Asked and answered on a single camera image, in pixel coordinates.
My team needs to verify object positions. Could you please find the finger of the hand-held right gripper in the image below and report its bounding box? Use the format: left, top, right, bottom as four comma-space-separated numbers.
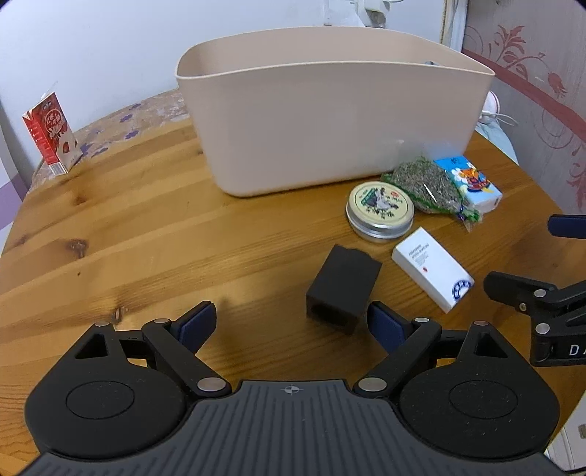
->
484, 270, 586, 322
548, 213, 586, 239

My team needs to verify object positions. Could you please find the purple floral cloth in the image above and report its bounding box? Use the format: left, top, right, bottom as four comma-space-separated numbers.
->
31, 89, 204, 185

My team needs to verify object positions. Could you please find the blue tissue pack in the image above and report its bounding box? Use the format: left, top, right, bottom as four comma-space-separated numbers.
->
433, 156, 503, 216

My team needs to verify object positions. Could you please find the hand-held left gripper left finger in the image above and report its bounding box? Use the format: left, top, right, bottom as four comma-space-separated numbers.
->
72, 300, 233, 400

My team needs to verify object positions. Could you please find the black rectangular box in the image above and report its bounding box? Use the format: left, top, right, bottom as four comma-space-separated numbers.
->
305, 244, 383, 335

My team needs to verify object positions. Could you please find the round metal tin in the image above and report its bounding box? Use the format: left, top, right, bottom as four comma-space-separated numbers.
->
345, 180, 415, 243

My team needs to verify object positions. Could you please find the clear bag of dried herbs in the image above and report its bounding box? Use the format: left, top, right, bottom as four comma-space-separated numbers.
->
381, 156, 482, 233

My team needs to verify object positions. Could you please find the light blue cloth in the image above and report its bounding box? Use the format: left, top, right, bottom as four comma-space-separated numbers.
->
474, 123, 521, 164

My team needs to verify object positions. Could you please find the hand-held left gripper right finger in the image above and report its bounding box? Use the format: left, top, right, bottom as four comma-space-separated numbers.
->
355, 301, 510, 400

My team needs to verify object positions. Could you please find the white rectangular box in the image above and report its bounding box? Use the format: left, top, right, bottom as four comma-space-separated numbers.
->
391, 227, 475, 314

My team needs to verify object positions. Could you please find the red milk carton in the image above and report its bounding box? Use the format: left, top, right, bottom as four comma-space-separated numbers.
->
21, 91, 84, 176

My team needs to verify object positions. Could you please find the beige plastic storage bin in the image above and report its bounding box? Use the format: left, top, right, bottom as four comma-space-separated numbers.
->
174, 27, 496, 198

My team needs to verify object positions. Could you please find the white charger with cable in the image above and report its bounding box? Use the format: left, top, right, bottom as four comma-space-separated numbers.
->
476, 90, 519, 134

